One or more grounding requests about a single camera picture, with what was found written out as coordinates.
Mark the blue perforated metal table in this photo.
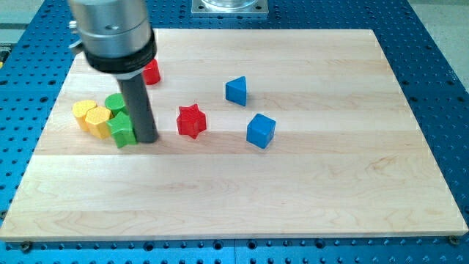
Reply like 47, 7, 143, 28
1, 0, 468, 263

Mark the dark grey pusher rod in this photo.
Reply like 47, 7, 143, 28
117, 73, 158, 143

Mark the green star block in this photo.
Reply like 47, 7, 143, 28
106, 111, 137, 148

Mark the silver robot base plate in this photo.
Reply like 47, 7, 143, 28
191, 0, 269, 16

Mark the yellow hexagon block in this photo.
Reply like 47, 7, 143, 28
85, 106, 113, 139

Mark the blue cube block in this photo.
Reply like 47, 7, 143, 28
246, 114, 276, 149

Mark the light wooden board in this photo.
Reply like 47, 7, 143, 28
1, 29, 468, 242

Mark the green cylinder block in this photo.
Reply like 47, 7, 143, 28
104, 93, 128, 116

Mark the yellow cylinder block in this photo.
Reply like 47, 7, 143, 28
72, 100, 97, 131

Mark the blue triangle block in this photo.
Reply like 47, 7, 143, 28
225, 76, 247, 106

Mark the red cylinder block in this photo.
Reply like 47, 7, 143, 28
142, 59, 161, 85

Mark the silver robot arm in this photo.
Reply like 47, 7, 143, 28
68, 0, 157, 75

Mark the red star block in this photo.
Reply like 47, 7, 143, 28
177, 104, 207, 139

